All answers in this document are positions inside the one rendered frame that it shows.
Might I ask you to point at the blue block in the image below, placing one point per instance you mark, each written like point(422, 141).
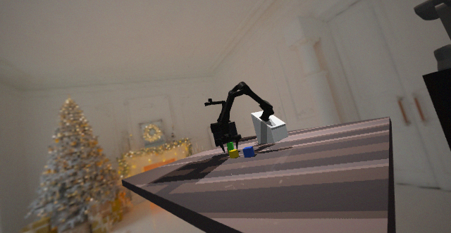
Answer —
point(248, 151)

